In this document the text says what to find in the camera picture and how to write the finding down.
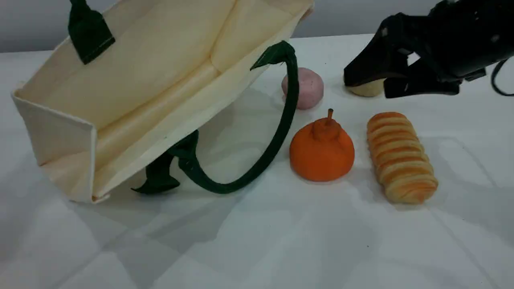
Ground pink toy peach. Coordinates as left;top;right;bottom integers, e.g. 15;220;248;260
281;67;324;110

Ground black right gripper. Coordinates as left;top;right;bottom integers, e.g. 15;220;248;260
343;0;514;99

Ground striped toy bread loaf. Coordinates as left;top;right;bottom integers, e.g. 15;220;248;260
366;112;439;205

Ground beige round toy doughnut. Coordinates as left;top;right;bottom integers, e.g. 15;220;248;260
346;78;386;98

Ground white canvas bag green handles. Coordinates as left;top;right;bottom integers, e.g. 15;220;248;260
11;0;314;204

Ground orange toy fruit with stem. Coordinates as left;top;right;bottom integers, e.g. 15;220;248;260
289;108;355;183

